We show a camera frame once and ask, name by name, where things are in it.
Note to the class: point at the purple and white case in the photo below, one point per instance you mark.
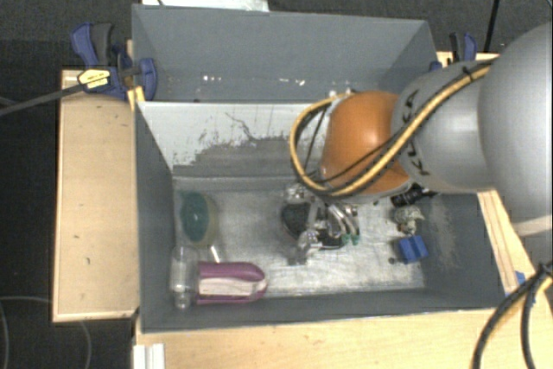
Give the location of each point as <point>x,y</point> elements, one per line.
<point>233,283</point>

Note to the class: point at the clear plastic bottle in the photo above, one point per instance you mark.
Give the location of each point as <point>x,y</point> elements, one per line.
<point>182,272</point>

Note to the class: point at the grey metal bin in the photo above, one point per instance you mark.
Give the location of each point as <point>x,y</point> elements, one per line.
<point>259,56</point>

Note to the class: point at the grey toy animal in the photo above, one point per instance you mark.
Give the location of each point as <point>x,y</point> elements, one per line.
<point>408,217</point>

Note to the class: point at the pale wood board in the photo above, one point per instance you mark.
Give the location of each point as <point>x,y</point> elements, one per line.
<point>95,203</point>

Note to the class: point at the blue ridged block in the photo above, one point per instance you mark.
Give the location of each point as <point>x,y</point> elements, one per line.
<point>412,250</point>

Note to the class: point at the black cylinder on white bracket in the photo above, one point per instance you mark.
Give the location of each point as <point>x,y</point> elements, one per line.
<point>406,198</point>

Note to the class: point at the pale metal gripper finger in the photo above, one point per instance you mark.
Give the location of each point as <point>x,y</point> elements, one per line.
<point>298,257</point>
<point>312,238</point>

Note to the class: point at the green round sponge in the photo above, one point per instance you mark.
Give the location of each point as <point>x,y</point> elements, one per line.
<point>195,217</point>

